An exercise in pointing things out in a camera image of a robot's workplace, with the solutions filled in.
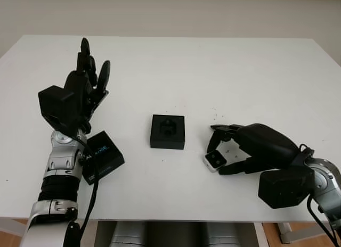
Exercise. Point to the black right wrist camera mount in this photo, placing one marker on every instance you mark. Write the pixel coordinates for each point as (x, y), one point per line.
(282, 188)

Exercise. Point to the silver left robot thigh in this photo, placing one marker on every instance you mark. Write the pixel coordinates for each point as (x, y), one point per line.
(128, 235)

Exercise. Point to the dark grey robot waist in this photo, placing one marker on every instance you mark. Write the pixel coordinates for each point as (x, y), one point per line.
(174, 235)

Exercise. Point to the black foam-lined camera box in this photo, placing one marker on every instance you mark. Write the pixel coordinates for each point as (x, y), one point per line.
(157, 143)

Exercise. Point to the silver robot thigh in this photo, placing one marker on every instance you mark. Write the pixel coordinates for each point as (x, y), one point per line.
(128, 235)
(221, 235)

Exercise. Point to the silver right robot thigh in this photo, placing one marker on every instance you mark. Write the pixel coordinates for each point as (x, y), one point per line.
(221, 235)

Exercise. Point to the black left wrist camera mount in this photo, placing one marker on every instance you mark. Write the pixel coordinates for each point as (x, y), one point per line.
(56, 106)

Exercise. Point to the black RealSense box lid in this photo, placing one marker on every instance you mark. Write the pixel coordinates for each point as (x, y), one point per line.
(106, 159)

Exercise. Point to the small silver depth camera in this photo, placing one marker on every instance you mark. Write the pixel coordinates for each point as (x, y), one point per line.
(215, 160)

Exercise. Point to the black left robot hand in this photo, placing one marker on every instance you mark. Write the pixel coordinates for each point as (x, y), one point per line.
(85, 98)

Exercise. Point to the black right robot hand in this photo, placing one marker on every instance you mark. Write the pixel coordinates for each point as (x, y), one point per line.
(266, 146)

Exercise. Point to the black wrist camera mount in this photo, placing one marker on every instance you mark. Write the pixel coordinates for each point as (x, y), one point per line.
(56, 106)
(282, 188)

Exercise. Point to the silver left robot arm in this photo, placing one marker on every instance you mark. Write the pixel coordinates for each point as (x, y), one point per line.
(64, 161)

